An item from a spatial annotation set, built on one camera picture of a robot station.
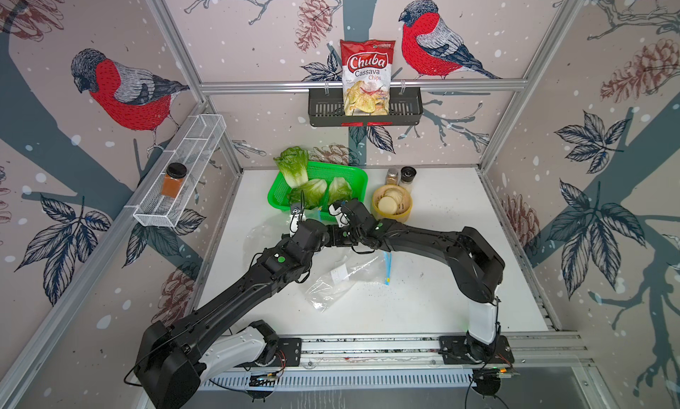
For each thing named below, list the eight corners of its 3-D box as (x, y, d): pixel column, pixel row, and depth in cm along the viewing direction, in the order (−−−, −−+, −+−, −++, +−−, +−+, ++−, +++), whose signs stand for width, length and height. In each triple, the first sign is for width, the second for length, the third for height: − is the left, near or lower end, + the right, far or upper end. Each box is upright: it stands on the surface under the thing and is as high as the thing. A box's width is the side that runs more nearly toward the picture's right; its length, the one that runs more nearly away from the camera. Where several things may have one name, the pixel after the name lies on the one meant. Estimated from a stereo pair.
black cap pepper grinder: (398, 192, 112) (402, 175, 103) (396, 184, 115) (400, 166, 107) (412, 192, 112) (417, 175, 103) (410, 183, 115) (415, 165, 107)
